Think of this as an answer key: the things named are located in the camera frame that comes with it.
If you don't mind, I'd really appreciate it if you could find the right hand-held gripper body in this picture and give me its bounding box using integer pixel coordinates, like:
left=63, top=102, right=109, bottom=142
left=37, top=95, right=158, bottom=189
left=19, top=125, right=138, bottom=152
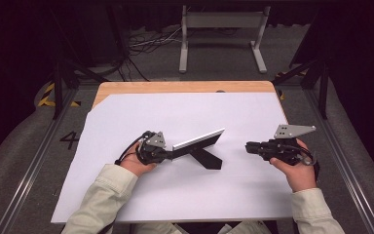
left=259, top=124, right=318, bottom=167

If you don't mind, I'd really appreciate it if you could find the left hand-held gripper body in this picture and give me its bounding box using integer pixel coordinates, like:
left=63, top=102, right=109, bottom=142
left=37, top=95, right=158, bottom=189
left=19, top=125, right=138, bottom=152
left=135, top=130, right=169, bottom=166

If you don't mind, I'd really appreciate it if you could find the person's left hand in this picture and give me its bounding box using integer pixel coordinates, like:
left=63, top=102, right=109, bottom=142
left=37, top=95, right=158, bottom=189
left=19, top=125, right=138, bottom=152
left=119, top=142, right=159, bottom=178

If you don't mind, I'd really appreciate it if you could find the person's right hand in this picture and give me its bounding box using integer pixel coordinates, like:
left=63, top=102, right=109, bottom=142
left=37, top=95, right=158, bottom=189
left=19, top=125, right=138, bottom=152
left=269, top=138, right=318, bottom=193

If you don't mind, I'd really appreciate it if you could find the large white paper sheet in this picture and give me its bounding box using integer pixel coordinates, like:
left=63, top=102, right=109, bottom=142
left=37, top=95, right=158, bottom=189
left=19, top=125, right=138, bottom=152
left=50, top=92, right=322, bottom=225

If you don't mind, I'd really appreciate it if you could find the yellow black hazard tape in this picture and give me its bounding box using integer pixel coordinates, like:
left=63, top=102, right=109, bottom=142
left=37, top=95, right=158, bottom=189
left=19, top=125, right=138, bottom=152
left=37, top=82, right=82, bottom=108
left=275, top=70, right=308, bottom=101

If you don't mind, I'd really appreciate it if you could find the black metal stand leg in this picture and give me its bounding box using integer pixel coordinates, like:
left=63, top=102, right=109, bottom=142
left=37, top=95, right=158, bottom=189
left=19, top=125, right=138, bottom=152
left=272, top=58, right=331, bottom=121
left=50, top=58, right=109, bottom=121

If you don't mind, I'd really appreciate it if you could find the grey metal floor stand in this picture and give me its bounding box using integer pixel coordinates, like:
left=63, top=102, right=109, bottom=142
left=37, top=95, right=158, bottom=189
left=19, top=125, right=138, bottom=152
left=178, top=4, right=272, bottom=74

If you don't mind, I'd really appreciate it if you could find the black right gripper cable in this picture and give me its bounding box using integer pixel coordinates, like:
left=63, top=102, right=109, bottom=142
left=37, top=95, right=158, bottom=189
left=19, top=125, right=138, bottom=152
left=296, top=145, right=321, bottom=183

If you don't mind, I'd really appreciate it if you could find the grey metal floor rail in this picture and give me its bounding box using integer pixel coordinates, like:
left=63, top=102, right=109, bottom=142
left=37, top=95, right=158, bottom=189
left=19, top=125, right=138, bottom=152
left=304, top=87, right=374, bottom=234
left=0, top=87, right=78, bottom=234

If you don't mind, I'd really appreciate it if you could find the bundle of floor cables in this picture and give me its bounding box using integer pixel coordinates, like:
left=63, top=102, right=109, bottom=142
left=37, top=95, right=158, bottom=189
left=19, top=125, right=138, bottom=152
left=128, top=26, right=183, bottom=56

